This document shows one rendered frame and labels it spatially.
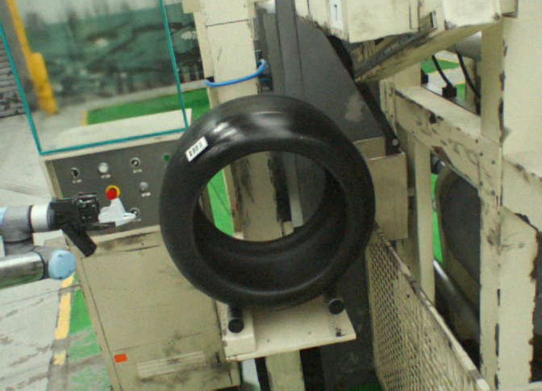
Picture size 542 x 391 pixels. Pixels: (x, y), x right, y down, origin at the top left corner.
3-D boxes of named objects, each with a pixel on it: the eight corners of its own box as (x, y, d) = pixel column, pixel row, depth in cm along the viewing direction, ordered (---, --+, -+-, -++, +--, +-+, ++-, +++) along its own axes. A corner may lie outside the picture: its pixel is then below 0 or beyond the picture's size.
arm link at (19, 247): (27, 285, 140) (22, 244, 138) (1, 278, 146) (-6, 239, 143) (53, 275, 147) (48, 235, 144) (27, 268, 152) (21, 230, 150)
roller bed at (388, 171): (351, 221, 197) (343, 143, 185) (390, 214, 197) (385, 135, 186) (365, 246, 178) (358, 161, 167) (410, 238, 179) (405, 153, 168)
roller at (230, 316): (235, 255, 180) (239, 267, 181) (222, 260, 180) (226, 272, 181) (241, 318, 147) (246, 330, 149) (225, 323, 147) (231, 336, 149)
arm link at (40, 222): (35, 238, 142) (43, 224, 150) (52, 236, 142) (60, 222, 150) (29, 211, 139) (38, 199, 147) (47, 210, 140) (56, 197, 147)
